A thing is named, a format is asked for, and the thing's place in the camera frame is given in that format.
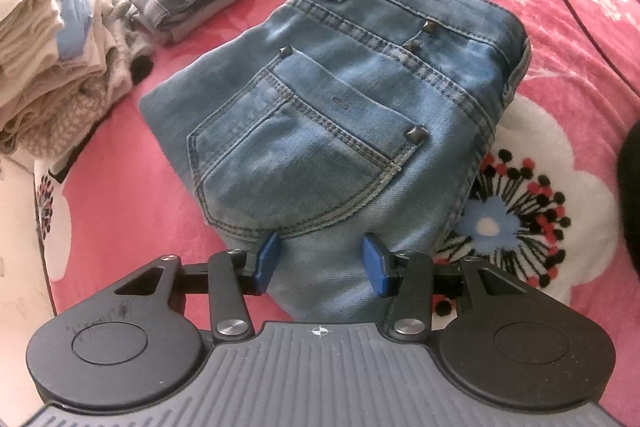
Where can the light blue studded jeans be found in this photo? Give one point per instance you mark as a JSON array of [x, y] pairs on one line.
[[325, 107]]

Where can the stack of folded light clothes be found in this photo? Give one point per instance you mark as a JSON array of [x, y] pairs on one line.
[[40, 47]]

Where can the pink floral blanket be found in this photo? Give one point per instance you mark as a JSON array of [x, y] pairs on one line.
[[550, 72]]

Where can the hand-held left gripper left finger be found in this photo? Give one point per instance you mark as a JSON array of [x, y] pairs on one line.
[[266, 259]]

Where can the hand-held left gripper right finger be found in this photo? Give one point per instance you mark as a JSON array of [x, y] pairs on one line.
[[375, 264]]

